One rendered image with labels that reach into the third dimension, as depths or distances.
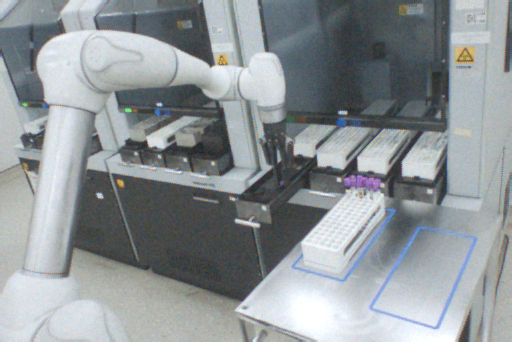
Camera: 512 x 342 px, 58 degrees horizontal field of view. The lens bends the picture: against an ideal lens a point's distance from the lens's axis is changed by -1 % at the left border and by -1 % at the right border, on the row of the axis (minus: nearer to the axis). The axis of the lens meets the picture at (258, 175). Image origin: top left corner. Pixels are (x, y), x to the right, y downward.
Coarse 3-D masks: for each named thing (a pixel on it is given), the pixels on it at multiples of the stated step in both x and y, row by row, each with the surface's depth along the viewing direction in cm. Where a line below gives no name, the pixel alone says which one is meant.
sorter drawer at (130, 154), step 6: (126, 144) 223; (132, 144) 218; (120, 150) 221; (126, 150) 218; (132, 150) 216; (138, 150) 215; (120, 156) 223; (126, 156) 220; (132, 156) 218; (138, 156) 215; (126, 162) 223; (132, 162) 220; (138, 162) 217
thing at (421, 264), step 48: (384, 240) 120; (432, 240) 117; (480, 240) 114; (288, 288) 109; (336, 288) 107; (384, 288) 104; (432, 288) 102; (288, 336) 98; (336, 336) 94; (384, 336) 92; (432, 336) 90
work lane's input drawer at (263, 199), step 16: (304, 160) 176; (272, 176) 169; (304, 176) 168; (256, 192) 160; (272, 192) 158; (288, 192) 159; (240, 208) 157; (256, 208) 153; (272, 208) 152; (256, 224) 150
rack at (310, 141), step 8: (312, 128) 189; (320, 128) 188; (328, 128) 187; (336, 128) 195; (296, 136) 184; (304, 136) 183; (312, 136) 181; (320, 136) 180; (328, 136) 189; (296, 144) 177; (304, 144) 175; (312, 144) 174; (320, 144) 188; (296, 152) 178; (304, 152) 176; (312, 152) 175
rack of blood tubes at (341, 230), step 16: (336, 208) 127; (352, 208) 126; (368, 208) 124; (320, 224) 121; (336, 224) 120; (352, 224) 118; (368, 224) 124; (304, 240) 115; (320, 240) 114; (336, 240) 113; (352, 240) 122; (304, 256) 115; (320, 256) 112; (336, 256) 109; (336, 272) 111
